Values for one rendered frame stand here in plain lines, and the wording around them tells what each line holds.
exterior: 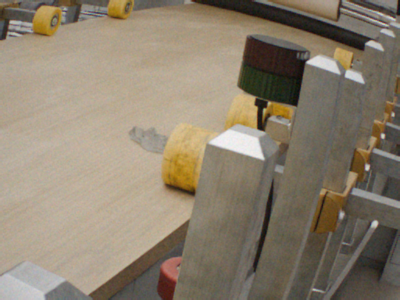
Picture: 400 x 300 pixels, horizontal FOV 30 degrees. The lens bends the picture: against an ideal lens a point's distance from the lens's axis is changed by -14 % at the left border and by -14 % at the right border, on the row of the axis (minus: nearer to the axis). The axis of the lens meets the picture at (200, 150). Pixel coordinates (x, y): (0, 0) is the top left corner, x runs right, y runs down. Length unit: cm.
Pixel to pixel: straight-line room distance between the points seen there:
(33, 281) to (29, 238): 59
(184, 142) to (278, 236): 34
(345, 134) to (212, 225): 50
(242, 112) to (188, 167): 26
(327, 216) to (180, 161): 21
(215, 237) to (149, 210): 52
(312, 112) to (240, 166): 25
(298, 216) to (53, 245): 26
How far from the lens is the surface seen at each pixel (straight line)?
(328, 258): 129
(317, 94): 71
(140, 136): 125
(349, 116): 97
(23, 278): 26
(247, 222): 48
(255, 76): 71
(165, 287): 84
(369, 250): 334
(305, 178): 73
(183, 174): 106
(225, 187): 48
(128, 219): 96
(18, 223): 89
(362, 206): 103
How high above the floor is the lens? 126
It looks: 16 degrees down
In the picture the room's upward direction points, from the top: 12 degrees clockwise
